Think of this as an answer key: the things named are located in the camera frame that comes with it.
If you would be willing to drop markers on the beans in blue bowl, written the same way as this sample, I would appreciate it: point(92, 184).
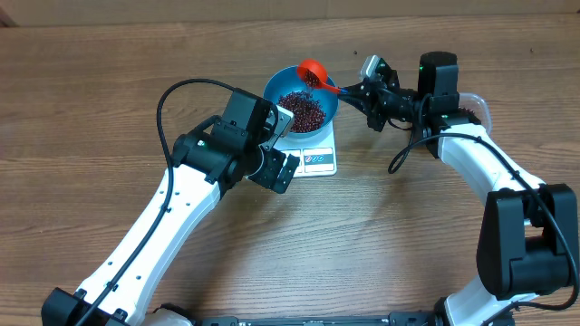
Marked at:
point(308, 112)

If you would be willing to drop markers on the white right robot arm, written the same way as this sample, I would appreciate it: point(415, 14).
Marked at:
point(528, 244)

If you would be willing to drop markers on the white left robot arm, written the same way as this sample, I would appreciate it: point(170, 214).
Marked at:
point(203, 165)

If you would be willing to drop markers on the red adzuki beans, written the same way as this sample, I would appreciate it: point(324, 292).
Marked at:
point(467, 111)

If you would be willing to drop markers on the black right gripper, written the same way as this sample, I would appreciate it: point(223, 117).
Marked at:
point(368, 104)

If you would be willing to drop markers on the blue metal bowl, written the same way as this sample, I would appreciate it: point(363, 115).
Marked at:
point(287, 80)

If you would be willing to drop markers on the red measuring scoop blue handle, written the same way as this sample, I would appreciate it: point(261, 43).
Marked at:
point(315, 76)

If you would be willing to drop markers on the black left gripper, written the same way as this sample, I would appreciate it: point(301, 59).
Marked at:
point(270, 179)

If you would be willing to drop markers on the white digital kitchen scale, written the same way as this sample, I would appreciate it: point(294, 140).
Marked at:
point(317, 152)

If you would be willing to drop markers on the clear plastic food container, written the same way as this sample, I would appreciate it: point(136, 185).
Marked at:
point(478, 104)

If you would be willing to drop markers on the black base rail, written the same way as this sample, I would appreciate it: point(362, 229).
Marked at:
point(317, 320)

